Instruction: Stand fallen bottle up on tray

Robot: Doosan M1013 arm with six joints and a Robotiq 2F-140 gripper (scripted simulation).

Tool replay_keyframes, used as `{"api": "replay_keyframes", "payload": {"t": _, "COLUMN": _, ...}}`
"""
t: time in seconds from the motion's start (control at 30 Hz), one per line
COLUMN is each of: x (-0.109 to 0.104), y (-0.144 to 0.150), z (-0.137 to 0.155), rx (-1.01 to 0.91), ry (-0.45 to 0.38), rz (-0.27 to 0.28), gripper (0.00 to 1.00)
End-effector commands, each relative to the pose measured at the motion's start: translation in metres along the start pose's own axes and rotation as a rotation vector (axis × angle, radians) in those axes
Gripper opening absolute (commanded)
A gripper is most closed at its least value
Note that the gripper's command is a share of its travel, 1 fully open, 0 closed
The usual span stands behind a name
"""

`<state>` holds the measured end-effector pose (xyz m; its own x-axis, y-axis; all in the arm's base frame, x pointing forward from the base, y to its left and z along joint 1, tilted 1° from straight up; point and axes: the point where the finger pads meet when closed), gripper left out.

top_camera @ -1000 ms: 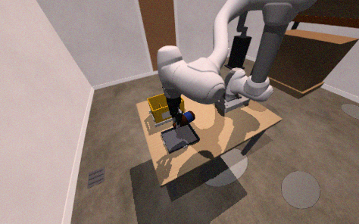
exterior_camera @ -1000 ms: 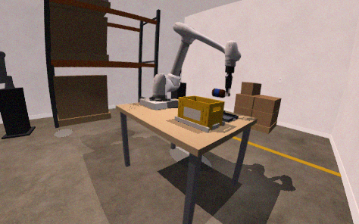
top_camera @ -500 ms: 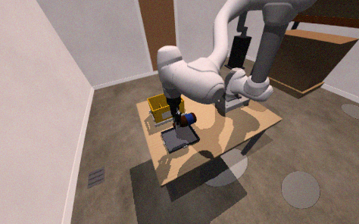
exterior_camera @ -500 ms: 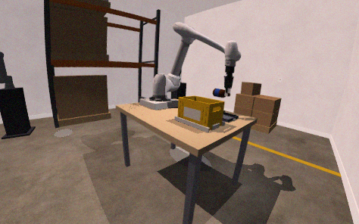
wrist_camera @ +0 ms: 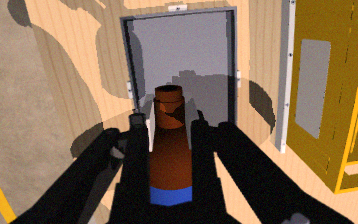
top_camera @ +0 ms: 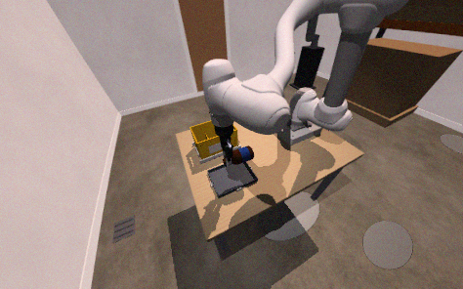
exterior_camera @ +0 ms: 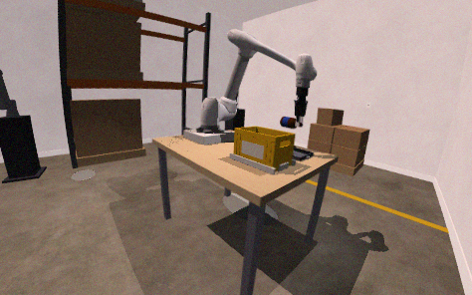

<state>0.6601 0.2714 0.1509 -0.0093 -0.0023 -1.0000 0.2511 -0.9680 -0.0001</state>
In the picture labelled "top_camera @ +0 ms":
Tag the brown bottle with blue label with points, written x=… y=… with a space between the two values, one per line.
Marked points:
x=242 y=155

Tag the yellow crate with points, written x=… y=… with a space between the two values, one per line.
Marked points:
x=208 y=143

